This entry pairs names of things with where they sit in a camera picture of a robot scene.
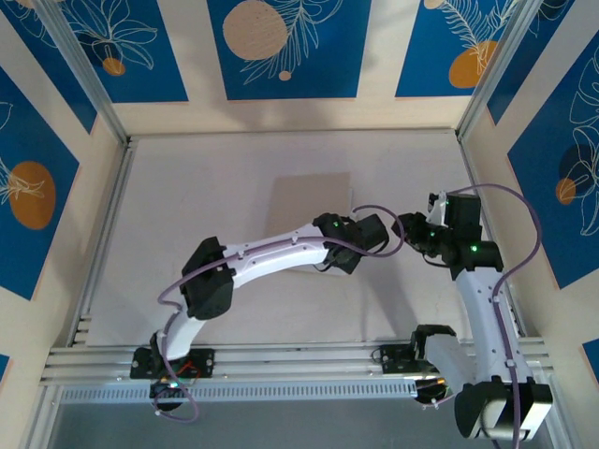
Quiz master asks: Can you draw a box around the brown cardboard folder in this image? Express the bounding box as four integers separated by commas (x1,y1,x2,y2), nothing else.
263,171,353,278

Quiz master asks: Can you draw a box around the black right base electronics board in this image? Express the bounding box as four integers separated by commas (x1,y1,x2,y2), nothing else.
414,376,458,409

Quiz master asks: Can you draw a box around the black base electronics board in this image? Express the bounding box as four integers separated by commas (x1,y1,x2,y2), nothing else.
148,377,189,413
414,376,458,409

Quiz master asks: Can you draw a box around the black left base electronics board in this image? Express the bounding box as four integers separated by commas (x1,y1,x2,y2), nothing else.
148,377,189,413

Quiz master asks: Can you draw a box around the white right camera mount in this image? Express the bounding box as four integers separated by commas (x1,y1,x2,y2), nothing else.
424,190,451,226

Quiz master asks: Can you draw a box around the blue floral wall panel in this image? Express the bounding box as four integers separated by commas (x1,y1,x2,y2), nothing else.
207,0,373,101
60,0,190,104
507,44,599,290
394,0,533,98
0,65,81,301

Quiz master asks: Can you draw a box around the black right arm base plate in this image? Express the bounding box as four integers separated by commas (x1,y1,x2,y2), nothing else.
378,342,465,376

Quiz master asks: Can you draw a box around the aluminium front frame rail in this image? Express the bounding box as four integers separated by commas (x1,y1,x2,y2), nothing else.
39,337,549,387

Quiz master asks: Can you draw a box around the grey slotted cable duct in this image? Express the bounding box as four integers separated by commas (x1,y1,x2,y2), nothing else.
58,377,418,404

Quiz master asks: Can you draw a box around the aluminium right corner post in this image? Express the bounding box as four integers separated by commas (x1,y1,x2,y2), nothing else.
456,0,555,144

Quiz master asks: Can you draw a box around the aluminium corner post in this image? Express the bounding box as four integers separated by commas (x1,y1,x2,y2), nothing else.
34,0,132,146
456,0,555,144

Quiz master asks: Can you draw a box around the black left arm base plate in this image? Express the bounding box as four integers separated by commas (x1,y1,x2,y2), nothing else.
129,347,217,381

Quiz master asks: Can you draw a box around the aluminium left side rail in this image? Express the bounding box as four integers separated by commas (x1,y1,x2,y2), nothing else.
68,138,138,348

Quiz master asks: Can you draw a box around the aluminium left corner post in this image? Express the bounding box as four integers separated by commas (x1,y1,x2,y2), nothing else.
34,0,132,146

